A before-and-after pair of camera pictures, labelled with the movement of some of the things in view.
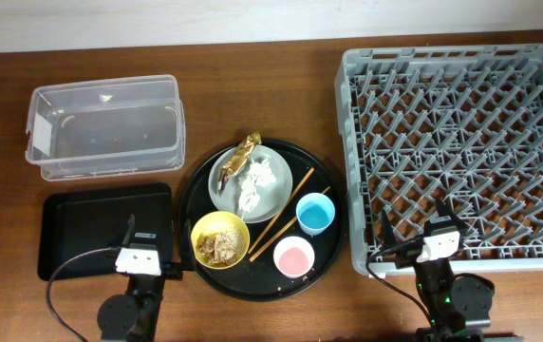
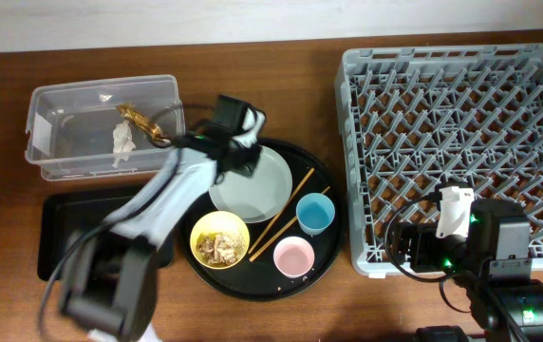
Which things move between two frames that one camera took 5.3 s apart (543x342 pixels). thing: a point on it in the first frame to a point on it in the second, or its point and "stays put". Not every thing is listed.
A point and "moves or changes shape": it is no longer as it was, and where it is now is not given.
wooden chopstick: x=280 y=210 stays put
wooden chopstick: x=277 y=235 stays put
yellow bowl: x=220 y=239 stays put
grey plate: x=273 y=198 stays put
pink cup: x=293 y=256 stays put
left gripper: x=186 y=256 to x=255 y=154
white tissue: x=260 y=174 to x=122 y=142
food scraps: x=221 y=248 stays put
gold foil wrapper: x=239 y=159 moves or changes shape
